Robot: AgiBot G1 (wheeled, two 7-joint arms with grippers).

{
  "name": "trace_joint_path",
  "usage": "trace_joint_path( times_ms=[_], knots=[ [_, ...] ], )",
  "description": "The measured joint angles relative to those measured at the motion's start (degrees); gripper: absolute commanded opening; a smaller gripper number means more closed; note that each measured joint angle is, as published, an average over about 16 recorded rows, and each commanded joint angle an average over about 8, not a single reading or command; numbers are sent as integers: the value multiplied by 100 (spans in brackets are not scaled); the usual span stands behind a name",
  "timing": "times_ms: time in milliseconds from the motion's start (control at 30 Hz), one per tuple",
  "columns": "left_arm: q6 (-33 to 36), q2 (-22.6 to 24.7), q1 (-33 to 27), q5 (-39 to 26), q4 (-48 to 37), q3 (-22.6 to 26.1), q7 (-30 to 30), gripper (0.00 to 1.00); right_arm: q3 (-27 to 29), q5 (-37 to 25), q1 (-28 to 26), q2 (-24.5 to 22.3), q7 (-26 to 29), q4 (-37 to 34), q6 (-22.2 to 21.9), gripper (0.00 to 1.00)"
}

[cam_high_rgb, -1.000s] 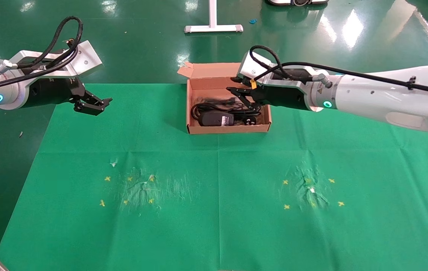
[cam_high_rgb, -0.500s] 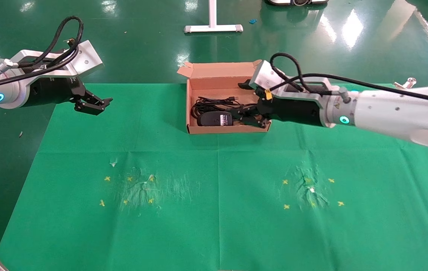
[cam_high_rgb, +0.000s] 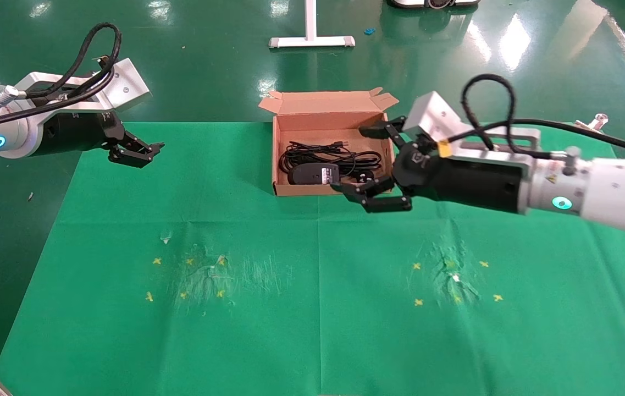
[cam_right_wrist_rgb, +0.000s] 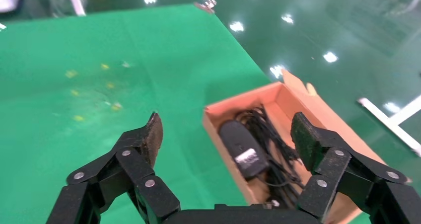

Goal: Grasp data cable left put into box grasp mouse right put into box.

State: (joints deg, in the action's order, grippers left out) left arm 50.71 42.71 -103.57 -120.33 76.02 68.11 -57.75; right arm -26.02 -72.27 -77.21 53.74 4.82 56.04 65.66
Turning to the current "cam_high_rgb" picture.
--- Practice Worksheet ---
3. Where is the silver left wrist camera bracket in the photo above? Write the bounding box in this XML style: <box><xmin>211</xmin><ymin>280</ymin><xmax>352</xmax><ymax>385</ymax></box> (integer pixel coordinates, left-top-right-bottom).
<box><xmin>13</xmin><ymin>58</ymin><xmax>152</xmax><ymax>113</ymax></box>

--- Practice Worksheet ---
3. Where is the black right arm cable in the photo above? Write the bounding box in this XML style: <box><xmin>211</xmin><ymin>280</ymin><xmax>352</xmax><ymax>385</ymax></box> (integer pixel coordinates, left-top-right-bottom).
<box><xmin>462</xmin><ymin>74</ymin><xmax>625</xmax><ymax>160</ymax></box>

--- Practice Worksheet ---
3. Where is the green table cloth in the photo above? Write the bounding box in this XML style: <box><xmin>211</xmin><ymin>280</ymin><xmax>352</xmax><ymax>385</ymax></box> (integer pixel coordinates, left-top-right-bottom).
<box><xmin>0</xmin><ymin>121</ymin><xmax>625</xmax><ymax>396</ymax></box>

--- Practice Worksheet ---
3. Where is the white T-shaped table leg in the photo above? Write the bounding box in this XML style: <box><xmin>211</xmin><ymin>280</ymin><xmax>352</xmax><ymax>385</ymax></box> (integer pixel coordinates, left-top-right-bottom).
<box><xmin>268</xmin><ymin>0</ymin><xmax>356</xmax><ymax>49</ymax></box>

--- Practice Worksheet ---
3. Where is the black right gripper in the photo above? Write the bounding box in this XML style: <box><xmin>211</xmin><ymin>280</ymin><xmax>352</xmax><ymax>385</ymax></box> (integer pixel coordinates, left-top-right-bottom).
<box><xmin>330</xmin><ymin>115</ymin><xmax>533</xmax><ymax>214</ymax></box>

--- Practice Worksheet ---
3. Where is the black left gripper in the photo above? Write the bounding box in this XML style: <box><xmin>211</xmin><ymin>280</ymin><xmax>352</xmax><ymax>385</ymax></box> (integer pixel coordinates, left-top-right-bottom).
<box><xmin>32</xmin><ymin>110</ymin><xmax>165</xmax><ymax>168</ymax></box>

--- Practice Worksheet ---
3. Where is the brown cardboard box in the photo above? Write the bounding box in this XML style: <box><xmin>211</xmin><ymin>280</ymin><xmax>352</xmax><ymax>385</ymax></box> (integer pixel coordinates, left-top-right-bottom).
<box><xmin>258</xmin><ymin>87</ymin><xmax>400</xmax><ymax>197</ymax></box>

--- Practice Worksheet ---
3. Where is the black adapter with cable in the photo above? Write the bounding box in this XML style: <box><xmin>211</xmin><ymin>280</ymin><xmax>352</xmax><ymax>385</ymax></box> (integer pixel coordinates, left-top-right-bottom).
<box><xmin>287</xmin><ymin>162</ymin><xmax>376</xmax><ymax>186</ymax></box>

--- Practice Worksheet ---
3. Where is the black data cable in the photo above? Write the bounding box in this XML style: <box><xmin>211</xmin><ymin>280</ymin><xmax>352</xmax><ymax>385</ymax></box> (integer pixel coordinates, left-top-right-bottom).
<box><xmin>279</xmin><ymin>140</ymin><xmax>383</xmax><ymax>177</ymax></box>

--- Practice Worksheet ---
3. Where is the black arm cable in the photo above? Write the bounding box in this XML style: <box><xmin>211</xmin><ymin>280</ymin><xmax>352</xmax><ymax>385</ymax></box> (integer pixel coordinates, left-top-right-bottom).
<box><xmin>0</xmin><ymin>22</ymin><xmax>123</xmax><ymax>134</ymax></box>
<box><xmin>462</xmin><ymin>74</ymin><xmax>625</xmax><ymax>160</ymax></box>

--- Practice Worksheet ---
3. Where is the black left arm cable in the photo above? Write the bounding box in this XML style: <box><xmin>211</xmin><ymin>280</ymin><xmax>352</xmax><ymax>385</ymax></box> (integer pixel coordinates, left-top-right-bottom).
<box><xmin>0</xmin><ymin>22</ymin><xmax>123</xmax><ymax>134</ymax></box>

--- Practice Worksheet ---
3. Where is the dark wheeled robot base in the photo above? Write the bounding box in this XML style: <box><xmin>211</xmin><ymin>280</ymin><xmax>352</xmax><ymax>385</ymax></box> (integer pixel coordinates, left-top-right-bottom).
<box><xmin>388</xmin><ymin>0</ymin><xmax>481</xmax><ymax>9</ymax></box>

